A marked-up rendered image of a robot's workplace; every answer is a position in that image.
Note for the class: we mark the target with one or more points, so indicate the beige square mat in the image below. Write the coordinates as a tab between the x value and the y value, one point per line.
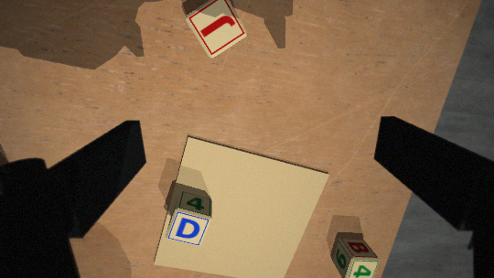
260	209

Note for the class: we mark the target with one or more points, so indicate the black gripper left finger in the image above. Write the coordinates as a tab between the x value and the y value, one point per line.
33	238

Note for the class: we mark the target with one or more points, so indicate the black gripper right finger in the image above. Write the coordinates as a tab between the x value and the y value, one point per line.
456	183

